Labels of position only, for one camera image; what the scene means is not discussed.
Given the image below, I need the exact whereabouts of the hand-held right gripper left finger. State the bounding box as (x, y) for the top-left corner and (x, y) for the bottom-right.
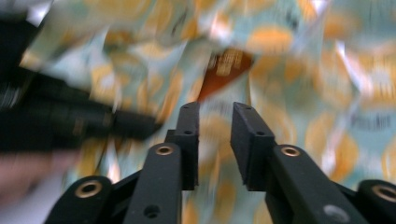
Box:
(122, 101), (201, 224)

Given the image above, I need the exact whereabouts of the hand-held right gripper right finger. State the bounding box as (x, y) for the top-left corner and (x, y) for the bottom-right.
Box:
(230, 101), (370, 224)

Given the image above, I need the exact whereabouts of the orange print green garment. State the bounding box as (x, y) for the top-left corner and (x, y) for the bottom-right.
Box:
(18, 0), (396, 224)

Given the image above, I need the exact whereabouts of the white table mat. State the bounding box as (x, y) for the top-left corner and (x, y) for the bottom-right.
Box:
(0, 178), (68, 224)

